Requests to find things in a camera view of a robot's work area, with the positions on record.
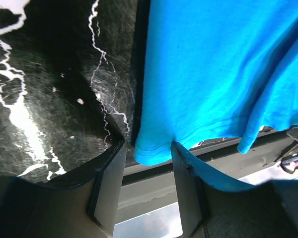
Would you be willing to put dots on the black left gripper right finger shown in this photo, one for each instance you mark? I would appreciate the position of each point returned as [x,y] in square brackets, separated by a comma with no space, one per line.
[215,205]

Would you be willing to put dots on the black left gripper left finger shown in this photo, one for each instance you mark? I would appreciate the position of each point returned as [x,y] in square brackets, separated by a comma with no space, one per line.
[81,203]

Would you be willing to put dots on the blue t shirt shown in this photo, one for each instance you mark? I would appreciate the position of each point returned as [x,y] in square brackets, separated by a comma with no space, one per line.
[217,69]

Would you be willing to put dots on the black marble pattern mat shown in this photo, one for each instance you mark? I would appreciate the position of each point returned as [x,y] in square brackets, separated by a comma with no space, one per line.
[67,86]

